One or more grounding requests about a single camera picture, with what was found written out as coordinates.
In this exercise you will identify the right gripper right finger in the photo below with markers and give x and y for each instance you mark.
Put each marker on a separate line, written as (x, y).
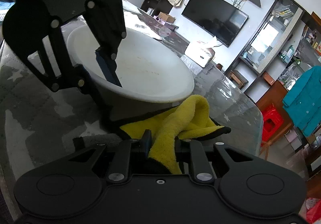
(192, 153)

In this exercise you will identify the white patterned towel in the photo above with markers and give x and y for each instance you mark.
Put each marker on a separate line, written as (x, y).
(132, 21)

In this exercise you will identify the glass display cabinet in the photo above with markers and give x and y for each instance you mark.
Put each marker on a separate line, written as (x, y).
(272, 34)

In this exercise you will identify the small wooden stool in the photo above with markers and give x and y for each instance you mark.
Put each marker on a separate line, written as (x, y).
(237, 78)

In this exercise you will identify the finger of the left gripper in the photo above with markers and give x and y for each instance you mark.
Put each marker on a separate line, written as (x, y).
(105, 19)
(35, 37)

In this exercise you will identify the teal hanging jacket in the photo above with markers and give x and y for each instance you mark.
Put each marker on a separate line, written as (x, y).
(302, 102)

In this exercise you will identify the white tissue box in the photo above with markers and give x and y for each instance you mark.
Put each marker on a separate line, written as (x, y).
(201, 52)

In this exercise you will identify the papers on table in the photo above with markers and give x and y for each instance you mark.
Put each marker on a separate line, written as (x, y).
(127, 6)

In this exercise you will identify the yellow grey microfiber cloth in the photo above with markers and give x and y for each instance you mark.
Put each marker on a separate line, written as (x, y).
(189, 120)

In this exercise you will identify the large white bowl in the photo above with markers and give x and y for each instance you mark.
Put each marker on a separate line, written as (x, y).
(152, 76)

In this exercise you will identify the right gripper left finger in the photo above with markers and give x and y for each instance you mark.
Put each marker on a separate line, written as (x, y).
(129, 153)

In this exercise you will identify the cardboard box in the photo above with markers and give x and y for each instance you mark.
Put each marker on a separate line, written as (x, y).
(166, 17)

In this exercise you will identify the wall mounted black television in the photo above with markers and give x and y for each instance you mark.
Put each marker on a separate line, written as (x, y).
(218, 17)

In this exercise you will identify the red plastic stool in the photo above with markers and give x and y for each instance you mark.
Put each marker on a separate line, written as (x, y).
(272, 123)

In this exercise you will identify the wooden counter cabinet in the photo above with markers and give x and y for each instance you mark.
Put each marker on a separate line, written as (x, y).
(275, 95)

